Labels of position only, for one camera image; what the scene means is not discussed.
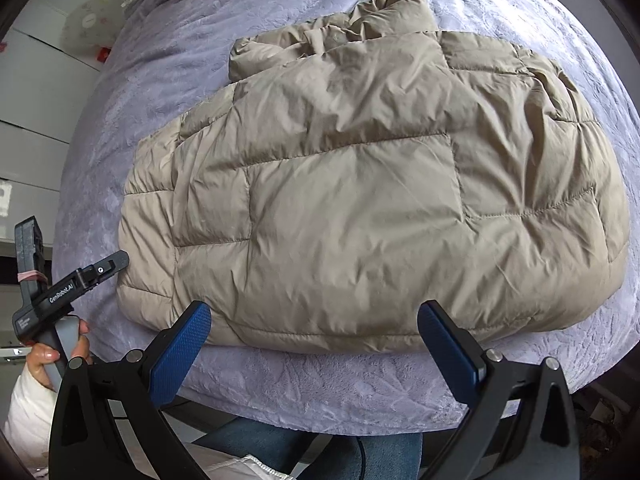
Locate left hand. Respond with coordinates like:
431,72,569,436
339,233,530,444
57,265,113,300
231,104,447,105
26,318,92,391

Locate white drawer cabinet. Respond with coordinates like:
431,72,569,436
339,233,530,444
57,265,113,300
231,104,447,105
0,0,102,247

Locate white round fan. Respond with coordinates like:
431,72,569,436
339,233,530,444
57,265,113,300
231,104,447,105
61,0,125,51

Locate beige puffer jacket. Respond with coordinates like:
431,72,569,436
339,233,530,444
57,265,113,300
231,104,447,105
117,0,629,353

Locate white sleeve left forearm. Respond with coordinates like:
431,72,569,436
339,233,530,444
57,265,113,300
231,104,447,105
3,367,56,479

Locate blue jeans legs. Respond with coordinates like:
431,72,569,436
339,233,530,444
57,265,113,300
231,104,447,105
196,416,426,480

